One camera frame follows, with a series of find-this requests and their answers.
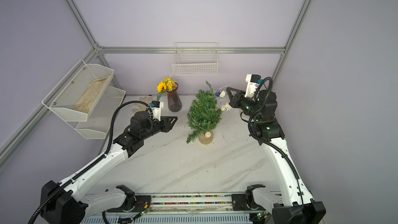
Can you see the yellow sunflower bouquet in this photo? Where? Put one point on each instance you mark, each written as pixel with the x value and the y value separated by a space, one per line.
pixel 166 85

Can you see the lower white mesh wall basket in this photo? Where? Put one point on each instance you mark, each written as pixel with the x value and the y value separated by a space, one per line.
pixel 98 124

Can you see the aluminium frame profile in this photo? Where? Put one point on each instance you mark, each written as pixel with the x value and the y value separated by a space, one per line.
pixel 14 143

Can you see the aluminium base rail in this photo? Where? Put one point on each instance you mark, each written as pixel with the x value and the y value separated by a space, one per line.
pixel 199 209

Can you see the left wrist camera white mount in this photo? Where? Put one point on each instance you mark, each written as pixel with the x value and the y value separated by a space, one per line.
pixel 156 107

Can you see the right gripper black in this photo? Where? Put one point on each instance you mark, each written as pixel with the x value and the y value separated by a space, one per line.
pixel 233 99

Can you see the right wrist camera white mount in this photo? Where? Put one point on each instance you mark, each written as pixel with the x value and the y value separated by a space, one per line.
pixel 253 81

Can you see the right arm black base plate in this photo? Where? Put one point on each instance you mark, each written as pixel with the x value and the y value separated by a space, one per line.
pixel 240 203

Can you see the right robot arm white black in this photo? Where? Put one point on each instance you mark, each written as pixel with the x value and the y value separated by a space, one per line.
pixel 296 204

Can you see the white mesh wall basket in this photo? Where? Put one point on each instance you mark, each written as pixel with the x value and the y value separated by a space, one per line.
pixel 66 98
pixel 98 124

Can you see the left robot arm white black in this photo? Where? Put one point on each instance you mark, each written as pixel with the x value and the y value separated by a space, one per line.
pixel 67 201

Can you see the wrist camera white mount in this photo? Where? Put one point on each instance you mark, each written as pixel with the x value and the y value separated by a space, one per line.
pixel 156 107
pixel 253 81

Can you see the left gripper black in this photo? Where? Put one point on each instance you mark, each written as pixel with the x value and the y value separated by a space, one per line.
pixel 166 122

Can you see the white knit glove black cuff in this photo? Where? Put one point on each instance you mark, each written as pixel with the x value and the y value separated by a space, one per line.
pixel 138 107

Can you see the white wire basket back wall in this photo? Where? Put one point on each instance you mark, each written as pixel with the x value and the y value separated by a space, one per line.
pixel 192 58

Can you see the small green christmas tree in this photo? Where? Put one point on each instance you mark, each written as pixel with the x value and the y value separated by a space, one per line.
pixel 203 115

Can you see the beige glove in basket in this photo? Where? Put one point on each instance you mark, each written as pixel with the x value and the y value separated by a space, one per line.
pixel 86 101

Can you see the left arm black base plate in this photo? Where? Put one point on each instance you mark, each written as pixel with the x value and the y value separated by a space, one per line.
pixel 133 204

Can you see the upper white mesh wall basket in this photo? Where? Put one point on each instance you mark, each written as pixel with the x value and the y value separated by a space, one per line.
pixel 66 98

